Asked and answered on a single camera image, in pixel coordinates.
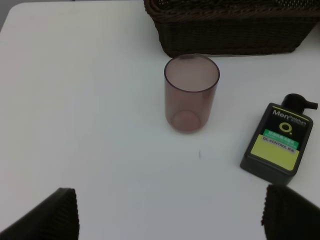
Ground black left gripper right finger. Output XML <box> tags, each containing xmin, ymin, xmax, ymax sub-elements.
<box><xmin>261</xmin><ymin>184</ymin><xmax>320</xmax><ymax>240</ymax></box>

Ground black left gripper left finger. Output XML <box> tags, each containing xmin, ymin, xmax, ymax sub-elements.
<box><xmin>0</xmin><ymin>187</ymin><xmax>80</xmax><ymax>240</ymax></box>

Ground black Men lotion pump bottle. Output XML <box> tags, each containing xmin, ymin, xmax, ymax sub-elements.
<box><xmin>240</xmin><ymin>93</ymin><xmax>318</xmax><ymax>185</ymax></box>

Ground translucent purple plastic cup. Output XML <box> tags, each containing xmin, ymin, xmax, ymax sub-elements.
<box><xmin>164</xmin><ymin>54</ymin><xmax>221</xmax><ymax>133</ymax></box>

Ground dark brown wicker basket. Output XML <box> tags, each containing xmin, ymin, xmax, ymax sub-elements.
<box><xmin>144</xmin><ymin>0</ymin><xmax>320</xmax><ymax>58</ymax></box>

